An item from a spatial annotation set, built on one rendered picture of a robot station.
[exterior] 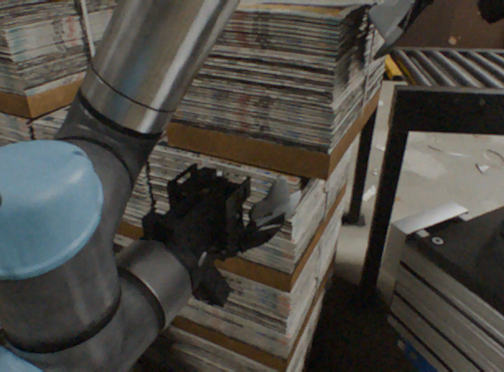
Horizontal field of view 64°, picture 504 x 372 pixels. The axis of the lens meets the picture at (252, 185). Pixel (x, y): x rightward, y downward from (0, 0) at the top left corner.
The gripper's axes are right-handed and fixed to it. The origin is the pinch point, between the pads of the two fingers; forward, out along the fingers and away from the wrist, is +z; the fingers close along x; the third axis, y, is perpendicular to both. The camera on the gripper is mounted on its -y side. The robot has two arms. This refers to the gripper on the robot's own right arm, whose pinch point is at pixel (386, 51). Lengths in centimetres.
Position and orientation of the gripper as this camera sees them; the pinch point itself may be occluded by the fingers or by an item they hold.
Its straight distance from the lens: 69.8
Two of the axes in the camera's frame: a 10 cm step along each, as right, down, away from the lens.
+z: -4.5, 6.3, 6.3
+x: -4.4, 4.6, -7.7
